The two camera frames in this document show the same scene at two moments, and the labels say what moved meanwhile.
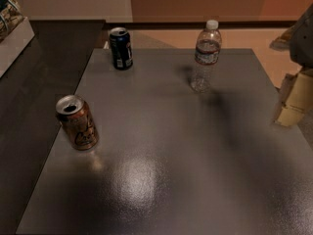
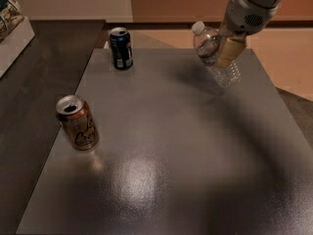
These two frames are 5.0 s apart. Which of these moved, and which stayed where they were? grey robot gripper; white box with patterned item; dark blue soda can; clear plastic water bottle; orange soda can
Moved: clear plastic water bottle; grey robot gripper
Stayed: orange soda can; dark blue soda can; white box with patterned item
